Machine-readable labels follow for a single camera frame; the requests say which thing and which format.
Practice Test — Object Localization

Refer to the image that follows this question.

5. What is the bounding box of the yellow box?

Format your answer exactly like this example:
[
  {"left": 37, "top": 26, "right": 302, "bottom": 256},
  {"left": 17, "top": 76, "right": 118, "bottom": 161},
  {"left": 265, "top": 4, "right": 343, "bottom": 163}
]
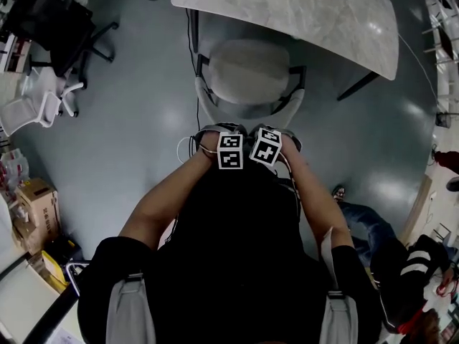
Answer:
[{"left": 40, "top": 249, "right": 71, "bottom": 294}]

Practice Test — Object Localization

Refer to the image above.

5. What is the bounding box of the black mesh office chair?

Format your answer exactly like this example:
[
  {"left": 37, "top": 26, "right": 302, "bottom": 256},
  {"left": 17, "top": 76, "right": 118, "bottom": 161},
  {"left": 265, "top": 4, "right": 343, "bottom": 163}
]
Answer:
[{"left": 4, "top": 0, "right": 120, "bottom": 90}]

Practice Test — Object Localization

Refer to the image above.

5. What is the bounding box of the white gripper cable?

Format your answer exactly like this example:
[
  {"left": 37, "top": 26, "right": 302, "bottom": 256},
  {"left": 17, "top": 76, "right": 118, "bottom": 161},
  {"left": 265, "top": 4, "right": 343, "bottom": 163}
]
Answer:
[{"left": 177, "top": 136, "right": 197, "bottom": 164}]

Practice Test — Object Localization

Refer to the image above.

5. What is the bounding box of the person's black shirt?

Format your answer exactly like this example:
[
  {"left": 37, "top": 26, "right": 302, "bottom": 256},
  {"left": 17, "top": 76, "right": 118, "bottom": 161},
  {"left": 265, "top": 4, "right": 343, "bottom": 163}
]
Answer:
[{"left": 77, "top": 162, "right": 383, "bottom": 344}]

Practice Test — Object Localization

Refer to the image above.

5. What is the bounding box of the white shelf rack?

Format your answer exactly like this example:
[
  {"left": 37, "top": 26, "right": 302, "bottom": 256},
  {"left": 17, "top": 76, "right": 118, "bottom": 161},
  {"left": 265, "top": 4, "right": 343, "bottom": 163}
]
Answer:
[{"left": 420, "top": 0, "right": 459, "bottom": 115}]

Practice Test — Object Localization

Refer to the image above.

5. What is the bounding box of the white utility cart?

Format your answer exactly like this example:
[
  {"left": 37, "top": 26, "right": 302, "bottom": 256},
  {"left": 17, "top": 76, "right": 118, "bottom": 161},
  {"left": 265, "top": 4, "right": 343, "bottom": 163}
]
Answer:
[{"left": 0, "top": 32, "right": 33, "bottom": 77}]

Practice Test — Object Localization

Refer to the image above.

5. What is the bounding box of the person's right hand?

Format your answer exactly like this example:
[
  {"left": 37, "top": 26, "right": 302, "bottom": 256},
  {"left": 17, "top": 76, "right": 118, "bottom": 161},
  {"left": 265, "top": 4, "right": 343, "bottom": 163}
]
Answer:
[{"left": 280, "top": 136, "right": 303, "bottom": 163}]

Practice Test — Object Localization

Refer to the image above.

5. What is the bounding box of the white side desk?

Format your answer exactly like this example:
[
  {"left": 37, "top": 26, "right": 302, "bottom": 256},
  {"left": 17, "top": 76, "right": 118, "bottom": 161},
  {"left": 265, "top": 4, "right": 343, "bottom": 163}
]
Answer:
[{"left": 0, "top": 254, "right": 82, "bottom": 344}]

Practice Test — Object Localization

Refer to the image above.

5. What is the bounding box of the clear plastic wrapped pack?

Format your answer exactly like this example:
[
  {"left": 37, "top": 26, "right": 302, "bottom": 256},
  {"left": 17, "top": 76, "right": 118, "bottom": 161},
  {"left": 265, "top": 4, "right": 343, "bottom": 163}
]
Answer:
[{"left": 0, "top": 147, "right": 30, "bottom": 194}]

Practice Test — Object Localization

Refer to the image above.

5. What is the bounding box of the person's right forearm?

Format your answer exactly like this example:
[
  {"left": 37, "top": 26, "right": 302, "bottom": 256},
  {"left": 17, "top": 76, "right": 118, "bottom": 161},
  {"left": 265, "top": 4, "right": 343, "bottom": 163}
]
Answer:
[{"left": 281, "top": 154, "right": 354, "bottom": 262}]

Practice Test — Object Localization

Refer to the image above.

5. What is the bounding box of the black wire basket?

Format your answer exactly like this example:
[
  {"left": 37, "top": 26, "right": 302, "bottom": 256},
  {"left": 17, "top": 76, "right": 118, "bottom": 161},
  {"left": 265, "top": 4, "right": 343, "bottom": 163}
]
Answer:
[{"left": 435, "top": 111, "right": 454, "bottom": 130}]

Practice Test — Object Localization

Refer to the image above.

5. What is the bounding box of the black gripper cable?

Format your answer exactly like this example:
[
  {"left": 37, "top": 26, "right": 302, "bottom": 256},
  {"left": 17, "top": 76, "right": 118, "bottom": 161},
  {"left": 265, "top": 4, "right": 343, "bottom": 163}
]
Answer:
[{"left": 185, "top": 6, "right": 202, "bottom": 130}]

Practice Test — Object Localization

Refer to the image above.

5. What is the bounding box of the brown cardboard box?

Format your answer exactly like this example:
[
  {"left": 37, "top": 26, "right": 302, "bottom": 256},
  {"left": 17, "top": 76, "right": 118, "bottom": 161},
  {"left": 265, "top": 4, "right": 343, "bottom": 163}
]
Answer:
[{"left": 12, "top": 176, "right": 62, "bottom": 256}]

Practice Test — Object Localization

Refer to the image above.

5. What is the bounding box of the person's left hand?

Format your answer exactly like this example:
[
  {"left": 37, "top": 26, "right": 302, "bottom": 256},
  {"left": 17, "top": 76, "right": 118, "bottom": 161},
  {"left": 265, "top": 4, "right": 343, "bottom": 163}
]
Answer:
[{"left": 198, "top": 131, "right": 219, "bottom": 156}]

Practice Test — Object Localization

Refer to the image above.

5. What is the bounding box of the grey backpack shoulder strap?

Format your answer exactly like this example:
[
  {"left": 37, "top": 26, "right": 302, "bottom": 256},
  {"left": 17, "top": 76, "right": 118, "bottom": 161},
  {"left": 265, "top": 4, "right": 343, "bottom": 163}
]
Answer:
[
  {"left": 106, "top": 272, "right": 157, "bottom": 344},
  {"left": 318, "top": 225, "right": 360, "bottom": 344}
]

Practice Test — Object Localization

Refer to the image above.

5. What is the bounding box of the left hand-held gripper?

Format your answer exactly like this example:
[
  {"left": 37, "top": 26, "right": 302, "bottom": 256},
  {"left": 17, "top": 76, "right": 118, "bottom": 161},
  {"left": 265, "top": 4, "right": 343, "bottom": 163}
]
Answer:
[{"left": 195, "top": 121, "right": 249, "bottom": 171}]

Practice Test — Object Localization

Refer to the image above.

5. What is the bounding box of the white mesh office chair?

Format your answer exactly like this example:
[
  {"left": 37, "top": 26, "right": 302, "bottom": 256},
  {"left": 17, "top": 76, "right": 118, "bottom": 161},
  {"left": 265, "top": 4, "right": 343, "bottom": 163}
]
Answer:
[{"left": 0, "top": 66, "right": 87, "bottom": 138}]

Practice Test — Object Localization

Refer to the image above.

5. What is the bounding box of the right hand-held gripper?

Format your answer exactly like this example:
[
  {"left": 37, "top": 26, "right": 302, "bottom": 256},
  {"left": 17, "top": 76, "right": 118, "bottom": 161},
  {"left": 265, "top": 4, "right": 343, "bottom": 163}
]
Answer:
[{"left": 248, "top": 123, "right": 303, "bottom": 167}]

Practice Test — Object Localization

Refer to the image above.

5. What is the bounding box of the thin gripper cable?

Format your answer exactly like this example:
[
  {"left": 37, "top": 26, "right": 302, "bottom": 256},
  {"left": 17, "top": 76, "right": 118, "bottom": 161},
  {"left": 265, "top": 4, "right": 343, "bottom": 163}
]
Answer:
[{"left": 277, "top": 152, "right": 303, "bottom": 222}]

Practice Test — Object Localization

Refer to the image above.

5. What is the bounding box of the grey upholstered chair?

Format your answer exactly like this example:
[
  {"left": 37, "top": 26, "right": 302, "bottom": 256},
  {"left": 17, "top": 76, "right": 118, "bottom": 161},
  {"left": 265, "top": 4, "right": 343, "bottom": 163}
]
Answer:
[{"left": 194, "top": 38, "right": 308, "bottom": 130}]

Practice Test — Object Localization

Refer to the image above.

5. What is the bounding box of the person's left forearm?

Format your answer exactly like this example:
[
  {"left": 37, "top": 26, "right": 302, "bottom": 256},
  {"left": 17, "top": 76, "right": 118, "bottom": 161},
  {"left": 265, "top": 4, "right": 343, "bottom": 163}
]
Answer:
[{"left": 118, "top": 148, "right": 220, "bottom": 252}]

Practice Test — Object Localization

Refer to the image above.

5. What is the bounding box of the grey marble table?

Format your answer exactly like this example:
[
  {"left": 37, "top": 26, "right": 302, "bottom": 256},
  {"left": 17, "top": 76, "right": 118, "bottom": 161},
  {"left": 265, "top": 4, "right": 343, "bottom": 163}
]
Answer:
[{"left": 170, "top": 0, "right": 400, "bottom": 102}]

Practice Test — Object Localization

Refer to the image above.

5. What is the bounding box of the long white floor cable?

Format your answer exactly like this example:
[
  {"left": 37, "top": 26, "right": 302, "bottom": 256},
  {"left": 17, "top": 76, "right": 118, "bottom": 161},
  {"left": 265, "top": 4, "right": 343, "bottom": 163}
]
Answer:
[{"left": 397, "top": 33, "right": 439, "bottom": 100}]

